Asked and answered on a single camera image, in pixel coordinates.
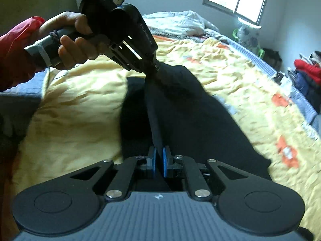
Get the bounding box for black pants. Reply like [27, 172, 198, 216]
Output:
[120, 64, 270, 179]

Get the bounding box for red sleeve forearm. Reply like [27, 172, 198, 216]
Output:
[1, 16, 45, 92]

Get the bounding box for person left hand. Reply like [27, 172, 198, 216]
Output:
[37, 11, 111, 71]

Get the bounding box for crumpled light blue blanket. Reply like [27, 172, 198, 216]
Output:
[142, 10, 219, 37]

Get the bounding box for yellow carrot print bedspread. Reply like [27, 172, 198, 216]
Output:
[5, 37, 320, 240]

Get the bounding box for floral pillow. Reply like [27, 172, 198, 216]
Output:
[237, 18, 262, 55]

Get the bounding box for green plastic chair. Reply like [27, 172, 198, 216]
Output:
[232, 29, 265, 59]

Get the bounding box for dark bag on floor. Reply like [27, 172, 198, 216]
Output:
[263, 48, 282, 71]

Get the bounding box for blue quilted mattress edge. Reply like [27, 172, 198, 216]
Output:
[220, 35, 319, 124]

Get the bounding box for red jacket on pile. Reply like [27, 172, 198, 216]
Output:
[294, 59, 320, 80]

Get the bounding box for pile of clothes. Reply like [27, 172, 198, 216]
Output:
[287, 51, 320, 114]

